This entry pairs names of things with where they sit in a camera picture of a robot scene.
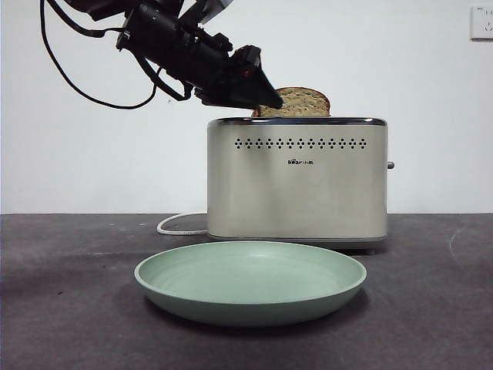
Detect white toaster power cord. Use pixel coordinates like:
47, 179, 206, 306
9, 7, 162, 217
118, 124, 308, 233
156, 212, 210, 237

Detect large brown bread slice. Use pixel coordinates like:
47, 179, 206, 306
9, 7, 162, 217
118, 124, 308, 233
257, 86, 331, 118

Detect white wall socket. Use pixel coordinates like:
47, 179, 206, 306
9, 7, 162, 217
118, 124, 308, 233
469, 5, 493, 41

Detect short black left arm cable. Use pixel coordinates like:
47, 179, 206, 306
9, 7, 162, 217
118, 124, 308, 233
56, 0, 107, 39

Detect pale green round plate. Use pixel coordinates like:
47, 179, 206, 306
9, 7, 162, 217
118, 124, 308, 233
133, 240, 367, 328

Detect long black left arm cable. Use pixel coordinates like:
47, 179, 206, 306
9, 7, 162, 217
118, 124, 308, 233
39, 0, 159, 110

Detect cream two-slot toaster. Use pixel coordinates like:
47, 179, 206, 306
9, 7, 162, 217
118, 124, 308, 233
206, 116, 397, 254

